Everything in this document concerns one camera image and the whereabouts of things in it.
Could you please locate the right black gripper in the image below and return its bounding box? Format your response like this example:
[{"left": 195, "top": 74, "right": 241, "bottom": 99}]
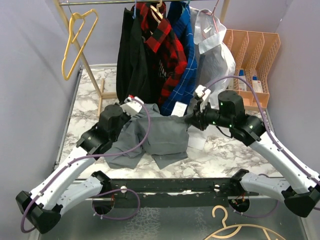
[{"left": 185, "top": 98, "right": 233, "bottom": 131}]

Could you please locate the white hanging shirt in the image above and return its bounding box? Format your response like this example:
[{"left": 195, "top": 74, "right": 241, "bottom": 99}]
[{"left": 186, "top": 6, "right": 237, "bottom": 151}]

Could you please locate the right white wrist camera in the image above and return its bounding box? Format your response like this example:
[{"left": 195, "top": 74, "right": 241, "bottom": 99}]
[{"left": 193, "top": 85, "right": 211, "bottom": 113}]

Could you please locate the beige wooden hanger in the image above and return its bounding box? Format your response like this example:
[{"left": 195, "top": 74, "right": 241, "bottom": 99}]
[{"left": 150, "top": 0, "right": 164, "bottom": 24}]

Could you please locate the beige hanger in foreground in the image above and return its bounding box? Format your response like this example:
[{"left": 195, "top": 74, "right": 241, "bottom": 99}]
[{"left": 204, "top": 205, "right": 286, "bottom": 240}]

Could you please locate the red black plaid shirt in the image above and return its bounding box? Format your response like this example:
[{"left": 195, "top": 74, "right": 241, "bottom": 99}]
[{"left": 136, "top": 2, "right": 187, "bottom": 106}]

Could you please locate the wooden clothes rack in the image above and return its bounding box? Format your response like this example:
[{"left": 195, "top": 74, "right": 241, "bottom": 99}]
[{"left": 52, "top": 0, "right": 231, "bottom": 118}]

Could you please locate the pink wire hanger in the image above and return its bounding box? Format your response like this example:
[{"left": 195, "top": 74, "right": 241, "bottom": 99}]
[{"left": 201, "top": 0, "right": 219, "bottom": 39}]

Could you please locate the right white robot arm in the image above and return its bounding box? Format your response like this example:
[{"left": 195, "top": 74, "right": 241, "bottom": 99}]
[{"left": 185, "top": 85, "right": 320, "bottom": 218}]

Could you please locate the blue wire hanger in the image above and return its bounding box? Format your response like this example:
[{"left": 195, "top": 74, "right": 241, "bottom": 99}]
[{"left": 131, "top": 0, "right": 137, "bottom": 19}]

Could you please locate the orange plastic file organizer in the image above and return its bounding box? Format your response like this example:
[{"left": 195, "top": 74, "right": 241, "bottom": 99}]
[{"left": 223, "top": 29, "right": 281, "bottom": 111}]

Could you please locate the grey button shirt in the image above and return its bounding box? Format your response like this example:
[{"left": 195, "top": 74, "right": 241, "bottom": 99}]
[{"left": 104, "top": 103, "right": 190, "bottom": 169}]

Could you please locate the white box in organizer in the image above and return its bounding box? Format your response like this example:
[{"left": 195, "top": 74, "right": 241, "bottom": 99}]
[
  {"left": 252, "top": 69, "right": 264, "bottom": 93},
  {"left": 238, "top": 68, "right": 247, "bottom": 91}
]

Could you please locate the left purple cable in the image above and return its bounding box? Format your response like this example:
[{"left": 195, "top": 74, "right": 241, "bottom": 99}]
[{"left": 20, "top": 96, "right": 151, "bottom": 234}]

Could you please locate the purple cable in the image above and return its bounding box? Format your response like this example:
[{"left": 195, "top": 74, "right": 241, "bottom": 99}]
[
  {"left": 20, "top": 96, "right": 151, "bottom": 234},
  {"left": 203, "top": 75, "right": 320, "bottom": 218}
]

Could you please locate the blue plaid shirt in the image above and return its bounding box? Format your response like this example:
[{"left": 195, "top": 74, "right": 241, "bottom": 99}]
[{"left": 159, "top": 1, "right": 200, "bottom": 117}]

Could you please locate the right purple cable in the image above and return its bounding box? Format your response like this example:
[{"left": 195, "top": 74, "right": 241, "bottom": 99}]
[{"left": 203, "top": 75, "right": 320, "bottom": 218}]

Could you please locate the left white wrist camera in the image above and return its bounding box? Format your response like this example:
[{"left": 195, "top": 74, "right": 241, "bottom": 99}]
[{"left": 120, "top": 95, "right": 144, "bottom": 117}]

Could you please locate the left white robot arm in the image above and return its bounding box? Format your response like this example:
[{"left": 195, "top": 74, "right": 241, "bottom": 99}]
[{"left": 15, "top": 101, "right": 142, "bottom": 234}]

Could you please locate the yellow wire hanger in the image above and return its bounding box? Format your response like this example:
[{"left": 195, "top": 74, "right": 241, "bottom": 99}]
[{"left": 61, "top": 8, "right": 99, "bottom": 81}]

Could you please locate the black hanging shirt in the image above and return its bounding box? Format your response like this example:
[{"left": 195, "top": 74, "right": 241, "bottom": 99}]
[{"left": 116, "top": 8, "right": 161, "bottom": 104}]

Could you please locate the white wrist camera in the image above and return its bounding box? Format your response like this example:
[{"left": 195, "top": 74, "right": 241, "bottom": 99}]
[
  {"left": 120, "top": 95, "right": 144, "bottom": 117},
  {"left": 193, "top": 85, "right": 211, "bottom": 113}
]

